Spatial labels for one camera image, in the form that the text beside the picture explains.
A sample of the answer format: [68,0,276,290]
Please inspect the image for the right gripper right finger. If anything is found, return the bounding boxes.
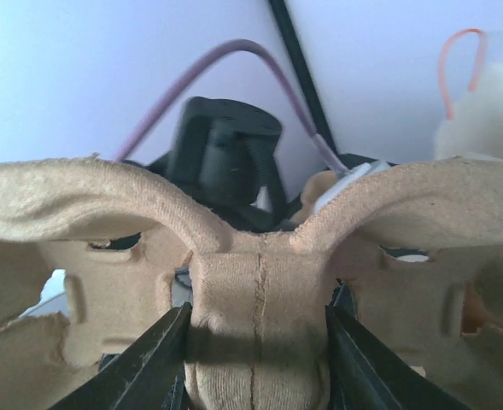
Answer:
[325,285,467,410]

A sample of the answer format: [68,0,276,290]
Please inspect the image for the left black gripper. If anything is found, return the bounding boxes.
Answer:
[148,97,294,233]

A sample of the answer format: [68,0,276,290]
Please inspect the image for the white bag orange handles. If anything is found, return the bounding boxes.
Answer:
[434,28,503,162]

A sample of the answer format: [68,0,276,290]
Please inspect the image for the brown pulp cup carrier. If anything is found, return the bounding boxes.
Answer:
[0,158,503,409]

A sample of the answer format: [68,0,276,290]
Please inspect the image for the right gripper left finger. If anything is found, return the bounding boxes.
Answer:
[52,302,191,410]

